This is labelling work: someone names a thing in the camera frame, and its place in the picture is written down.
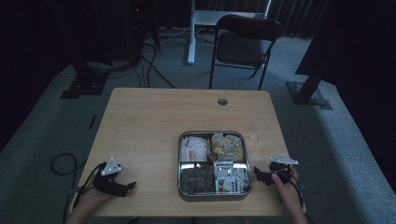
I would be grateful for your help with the dark square compartment box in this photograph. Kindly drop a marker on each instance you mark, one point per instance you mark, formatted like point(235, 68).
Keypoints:
point(214, 196)

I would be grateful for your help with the person's right hand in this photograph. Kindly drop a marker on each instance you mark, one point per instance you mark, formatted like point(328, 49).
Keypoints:
point(285, 189)

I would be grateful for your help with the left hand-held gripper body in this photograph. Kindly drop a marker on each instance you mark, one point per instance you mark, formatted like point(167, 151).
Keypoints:
point(107, 180)

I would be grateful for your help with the pile of dark packets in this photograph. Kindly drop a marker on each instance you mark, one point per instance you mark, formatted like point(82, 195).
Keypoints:
point(197, 180)

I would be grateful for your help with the white desk frame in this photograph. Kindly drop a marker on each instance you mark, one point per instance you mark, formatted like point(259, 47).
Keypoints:
point(194, 31)

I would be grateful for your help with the black stand with base plate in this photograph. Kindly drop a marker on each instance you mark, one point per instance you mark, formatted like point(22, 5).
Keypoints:
point(308, 90)
point(85, 81)

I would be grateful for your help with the pile of yellow tea bags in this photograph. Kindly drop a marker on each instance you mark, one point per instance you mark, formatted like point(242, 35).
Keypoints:
point(226, 146)

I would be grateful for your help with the black tape strip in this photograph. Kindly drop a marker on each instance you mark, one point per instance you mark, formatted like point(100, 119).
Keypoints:
point(92, 122)

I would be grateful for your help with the pile of white colourful packets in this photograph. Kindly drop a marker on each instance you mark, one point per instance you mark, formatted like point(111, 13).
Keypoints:
point(232, 180)

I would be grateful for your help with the person's left hand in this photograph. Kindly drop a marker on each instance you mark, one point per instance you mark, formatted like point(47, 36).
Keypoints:
point(91, 196)

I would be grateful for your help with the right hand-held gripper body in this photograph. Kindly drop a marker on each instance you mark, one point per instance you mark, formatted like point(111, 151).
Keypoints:
point(281, 169)

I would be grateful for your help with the black folding chair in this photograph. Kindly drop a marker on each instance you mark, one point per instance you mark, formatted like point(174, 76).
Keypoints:
point(243, 46)

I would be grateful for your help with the pile of white orange packets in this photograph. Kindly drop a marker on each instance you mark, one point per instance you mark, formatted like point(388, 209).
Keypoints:
point(194, 150)

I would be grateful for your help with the grey tape strip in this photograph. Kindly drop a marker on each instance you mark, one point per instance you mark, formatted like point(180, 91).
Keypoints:
point(73, 192)

